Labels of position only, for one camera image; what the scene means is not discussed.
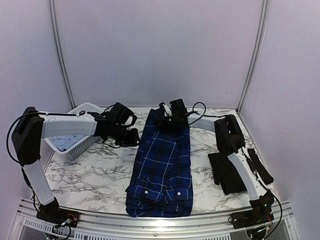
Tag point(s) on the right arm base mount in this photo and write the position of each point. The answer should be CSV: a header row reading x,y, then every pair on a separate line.
x,y
249,218

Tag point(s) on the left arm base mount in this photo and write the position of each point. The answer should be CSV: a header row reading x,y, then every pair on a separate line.
x,y
68,217

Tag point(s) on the white plastic laundry basket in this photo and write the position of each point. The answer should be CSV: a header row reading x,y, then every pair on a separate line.
x,y
84,143

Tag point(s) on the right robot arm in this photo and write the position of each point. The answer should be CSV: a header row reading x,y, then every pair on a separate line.
x,y
235,167

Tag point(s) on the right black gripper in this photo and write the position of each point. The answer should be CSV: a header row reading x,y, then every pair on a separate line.
x,y
162,123

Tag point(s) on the blue plaid long sleeve shirt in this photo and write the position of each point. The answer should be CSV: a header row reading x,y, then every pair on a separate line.
x,y
161,181

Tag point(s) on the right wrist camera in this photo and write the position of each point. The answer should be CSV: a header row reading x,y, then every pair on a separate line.
x,y
166,110

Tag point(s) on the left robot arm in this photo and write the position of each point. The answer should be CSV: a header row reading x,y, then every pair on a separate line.
x,y
28,130

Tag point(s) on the light blue shirt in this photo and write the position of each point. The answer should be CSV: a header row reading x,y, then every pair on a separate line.
x,y
64,142

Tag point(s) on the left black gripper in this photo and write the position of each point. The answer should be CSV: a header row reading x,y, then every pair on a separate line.
x,y
132,141

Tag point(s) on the aluminium front table rail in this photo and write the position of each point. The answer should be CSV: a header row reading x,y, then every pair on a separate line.
x,y
108,226

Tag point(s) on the folded black shirt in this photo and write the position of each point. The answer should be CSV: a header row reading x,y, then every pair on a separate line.
x,y
226,175

